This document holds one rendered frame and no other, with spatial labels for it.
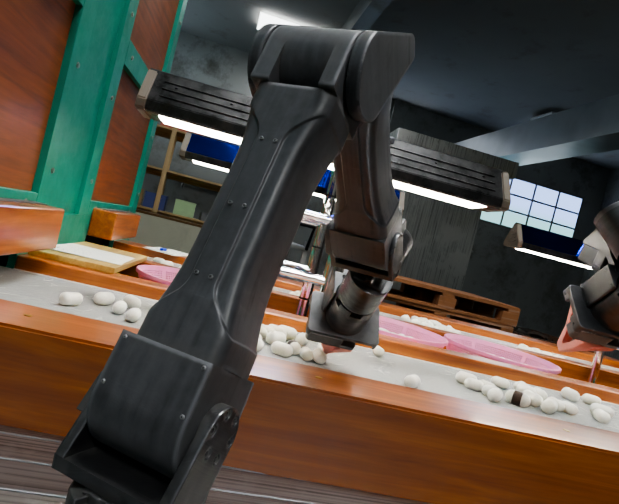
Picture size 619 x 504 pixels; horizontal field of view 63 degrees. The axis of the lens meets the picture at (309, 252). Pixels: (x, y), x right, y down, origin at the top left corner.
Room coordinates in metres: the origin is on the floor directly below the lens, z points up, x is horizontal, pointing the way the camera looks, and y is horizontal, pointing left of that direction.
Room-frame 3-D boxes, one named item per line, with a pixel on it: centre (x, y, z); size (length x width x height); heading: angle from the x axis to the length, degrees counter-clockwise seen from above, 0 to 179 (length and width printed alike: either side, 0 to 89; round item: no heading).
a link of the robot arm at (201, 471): (0.30, 0.07, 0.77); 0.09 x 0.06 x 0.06; 67
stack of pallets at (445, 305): (3.80, -0.90, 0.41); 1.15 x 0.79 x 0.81; 99
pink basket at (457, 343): (1.20, -0.50, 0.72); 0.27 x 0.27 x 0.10
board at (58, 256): (1.07, 0.43, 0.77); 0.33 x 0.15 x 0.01; 8
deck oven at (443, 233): (6.38, -1.16, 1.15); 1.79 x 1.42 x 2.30; 9
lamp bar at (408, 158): (0.85, 0.01, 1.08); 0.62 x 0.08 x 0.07; 98
